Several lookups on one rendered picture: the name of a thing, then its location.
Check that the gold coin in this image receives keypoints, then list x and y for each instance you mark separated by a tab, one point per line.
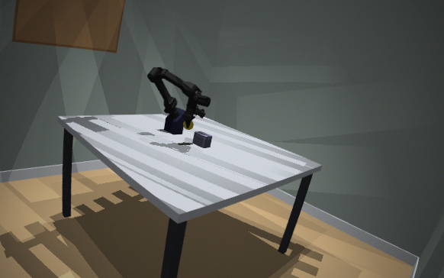
190	126

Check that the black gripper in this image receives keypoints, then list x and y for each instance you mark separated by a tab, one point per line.
188	115

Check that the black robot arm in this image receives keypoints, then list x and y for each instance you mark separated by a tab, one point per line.
188	88

